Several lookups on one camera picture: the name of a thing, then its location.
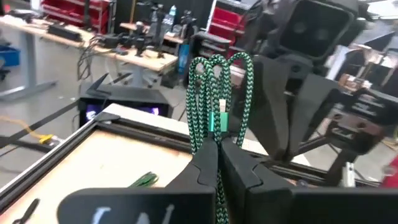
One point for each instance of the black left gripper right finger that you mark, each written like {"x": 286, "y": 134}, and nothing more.
{"x": 239, "y": 180}

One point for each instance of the black computer tower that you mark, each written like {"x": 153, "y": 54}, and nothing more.
{"x": 124, "y": 96}

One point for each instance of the grey-legged workbench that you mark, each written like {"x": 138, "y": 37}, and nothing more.
{"x": 149, "y": 60}

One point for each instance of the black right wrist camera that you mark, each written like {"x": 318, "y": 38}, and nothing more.
{"x": 311, "y": 28}

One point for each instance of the blue storage bin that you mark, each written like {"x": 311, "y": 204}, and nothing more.
{"x": 9, "y": 56}

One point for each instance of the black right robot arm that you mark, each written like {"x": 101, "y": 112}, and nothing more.
{"x": 360, "y": 124}

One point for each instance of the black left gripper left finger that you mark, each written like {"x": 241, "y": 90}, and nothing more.
{"x": 202, "y": 171}

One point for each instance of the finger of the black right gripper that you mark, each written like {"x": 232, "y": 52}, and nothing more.
{"x": 270, "y": 109}
{"x": 308, "y": 109}

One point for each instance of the black box on workbench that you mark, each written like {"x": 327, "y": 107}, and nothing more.
{"x": 65, "y": 32}

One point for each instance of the red storage bin rack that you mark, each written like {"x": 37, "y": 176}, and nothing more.
{"x": 74, "y": 12}
{"x": 224, "y": 21}

